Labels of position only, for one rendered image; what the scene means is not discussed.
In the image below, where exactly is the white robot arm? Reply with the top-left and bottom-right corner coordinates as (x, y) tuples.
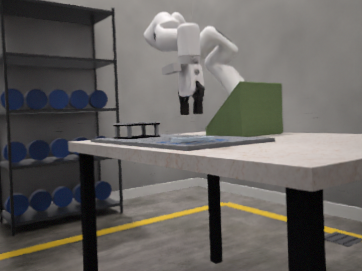
(144, 12), (245, 95)

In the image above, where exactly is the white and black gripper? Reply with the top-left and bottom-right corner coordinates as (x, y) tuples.
(178, 63), (205, 115)

